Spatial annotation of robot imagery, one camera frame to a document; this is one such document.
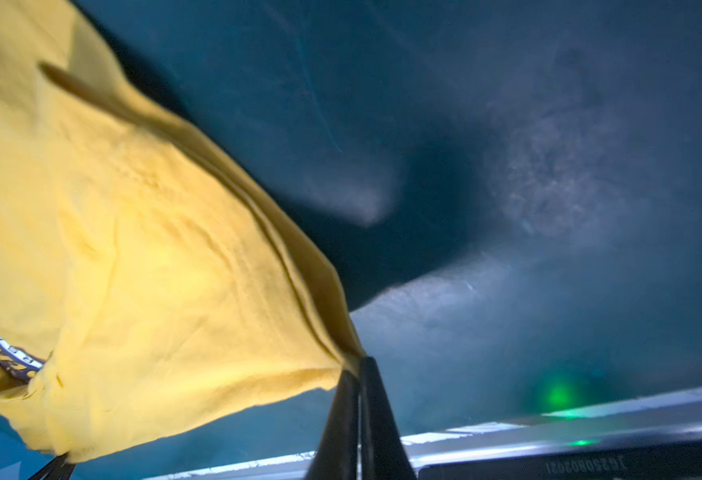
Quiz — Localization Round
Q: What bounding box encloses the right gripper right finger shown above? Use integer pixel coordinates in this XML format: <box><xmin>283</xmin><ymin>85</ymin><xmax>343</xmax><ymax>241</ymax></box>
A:
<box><xmin>360</xmin><ymin>357</ymin><xmax>417</xmax><ymax>480</ymax></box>

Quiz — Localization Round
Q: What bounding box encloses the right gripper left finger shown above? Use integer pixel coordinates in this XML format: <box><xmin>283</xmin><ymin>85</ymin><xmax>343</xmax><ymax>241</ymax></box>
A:
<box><xmin>304</xmin><ymin>371</ymin><xmax>360</xmax><ymax>480</ymax></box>

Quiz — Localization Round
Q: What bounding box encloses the yellow printed t-shirt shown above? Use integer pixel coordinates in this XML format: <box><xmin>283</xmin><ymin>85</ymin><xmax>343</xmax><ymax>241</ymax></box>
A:
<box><xmin>0</xmin><ymin>1</ymin><xmax>364</xmax><ymax>463</ymax></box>

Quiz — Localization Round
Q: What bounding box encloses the aluminium mounting rail base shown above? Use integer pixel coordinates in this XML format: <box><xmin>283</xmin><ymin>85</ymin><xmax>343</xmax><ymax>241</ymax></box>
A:
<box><xmin>140</xmin><ymin>381</ymin><xmax>702</xmax><ymax>480</ymax></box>

